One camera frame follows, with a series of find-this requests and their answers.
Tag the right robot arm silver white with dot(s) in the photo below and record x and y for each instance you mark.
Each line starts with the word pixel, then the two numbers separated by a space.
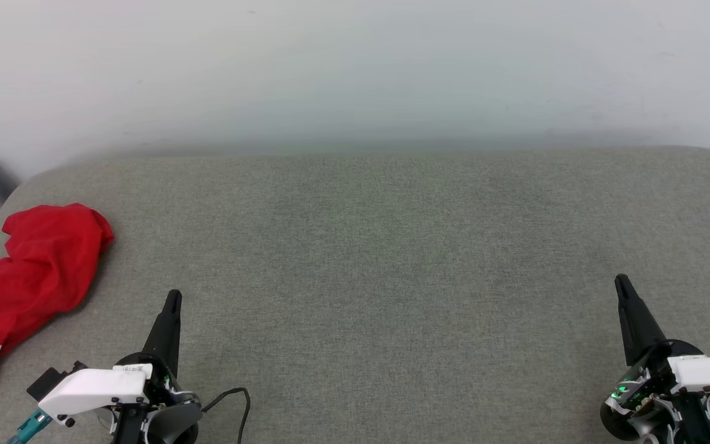
pixel 617 422

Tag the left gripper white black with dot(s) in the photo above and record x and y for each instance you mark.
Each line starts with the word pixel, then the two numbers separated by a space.
pixel 93 388

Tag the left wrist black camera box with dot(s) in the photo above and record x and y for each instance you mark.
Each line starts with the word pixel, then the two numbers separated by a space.
pixel 50 381

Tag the red white-trimmed jersey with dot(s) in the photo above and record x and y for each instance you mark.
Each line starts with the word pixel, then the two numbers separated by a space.
pixel 40 271

